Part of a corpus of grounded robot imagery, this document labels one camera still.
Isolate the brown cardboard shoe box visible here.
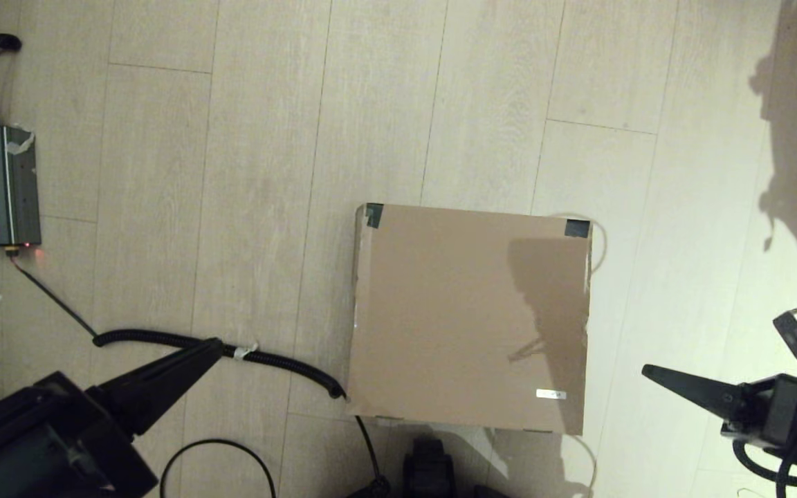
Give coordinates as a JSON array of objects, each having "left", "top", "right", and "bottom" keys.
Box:
[{"left": 345, "top": 202, "right": 593, "bottom": 436}]

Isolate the grey power supply unit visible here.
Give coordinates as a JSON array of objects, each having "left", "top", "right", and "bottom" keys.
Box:
[{"left": 0, "top": 126, "right": 42, "bottom": 248}]

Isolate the thin black cable loop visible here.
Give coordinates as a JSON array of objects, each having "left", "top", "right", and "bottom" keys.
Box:
[{"left": 160, "top": 439, "right": 278, "bottom": 498}]

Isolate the thin pale wire loop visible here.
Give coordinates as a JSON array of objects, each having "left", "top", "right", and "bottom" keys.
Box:
[{"left": 558, "top": 213, "right": 608, "bottom": 495}]

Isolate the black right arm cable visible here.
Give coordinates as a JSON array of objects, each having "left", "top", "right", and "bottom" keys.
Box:
[{"left": 732, "top": 387, "right": 797, "bottom": 489}]

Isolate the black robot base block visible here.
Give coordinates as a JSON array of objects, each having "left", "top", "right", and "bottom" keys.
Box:
[{"left": 402, "top": 438, "right": 456, "bottom": 498}]

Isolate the black corrugated cable white tape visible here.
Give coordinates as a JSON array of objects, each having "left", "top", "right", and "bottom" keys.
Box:
[{"left": 10, "top": 248, "right": 392, "bottom": 498}]

